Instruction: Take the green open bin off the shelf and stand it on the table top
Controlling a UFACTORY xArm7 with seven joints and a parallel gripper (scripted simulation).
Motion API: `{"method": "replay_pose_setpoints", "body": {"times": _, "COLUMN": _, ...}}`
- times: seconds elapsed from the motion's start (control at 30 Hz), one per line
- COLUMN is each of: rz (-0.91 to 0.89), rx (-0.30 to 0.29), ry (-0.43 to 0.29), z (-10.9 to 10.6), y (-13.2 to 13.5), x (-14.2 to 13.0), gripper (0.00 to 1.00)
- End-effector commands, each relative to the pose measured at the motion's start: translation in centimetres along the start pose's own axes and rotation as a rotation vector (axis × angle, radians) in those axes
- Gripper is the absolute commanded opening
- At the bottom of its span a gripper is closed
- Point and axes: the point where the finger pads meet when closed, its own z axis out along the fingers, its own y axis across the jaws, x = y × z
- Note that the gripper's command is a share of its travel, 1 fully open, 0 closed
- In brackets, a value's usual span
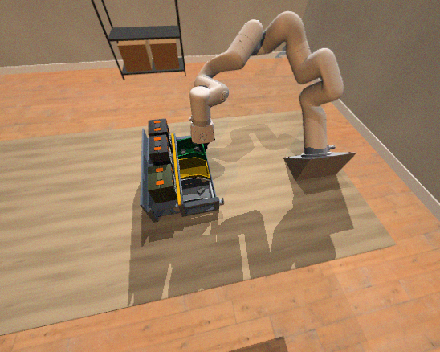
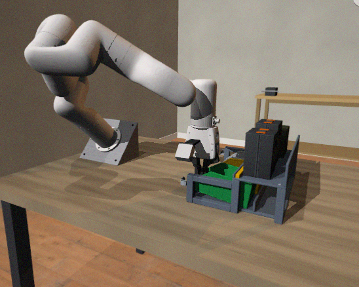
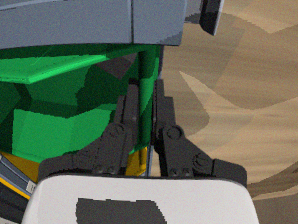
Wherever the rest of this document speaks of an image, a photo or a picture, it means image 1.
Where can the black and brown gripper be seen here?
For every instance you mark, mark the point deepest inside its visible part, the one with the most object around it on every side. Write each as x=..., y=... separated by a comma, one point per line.
x=200, y=135

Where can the green bin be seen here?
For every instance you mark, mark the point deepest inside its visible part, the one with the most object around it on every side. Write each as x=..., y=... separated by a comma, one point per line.
x=189, y=149

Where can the grey metal rack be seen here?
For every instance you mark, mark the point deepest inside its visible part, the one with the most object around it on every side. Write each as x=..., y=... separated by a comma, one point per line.
x=155, y=210

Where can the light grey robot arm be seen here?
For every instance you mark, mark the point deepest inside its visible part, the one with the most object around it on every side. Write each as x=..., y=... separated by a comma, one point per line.
x=306, y=67

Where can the grey open bin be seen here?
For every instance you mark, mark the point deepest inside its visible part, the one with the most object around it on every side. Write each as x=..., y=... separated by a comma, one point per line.
x=190, y=187

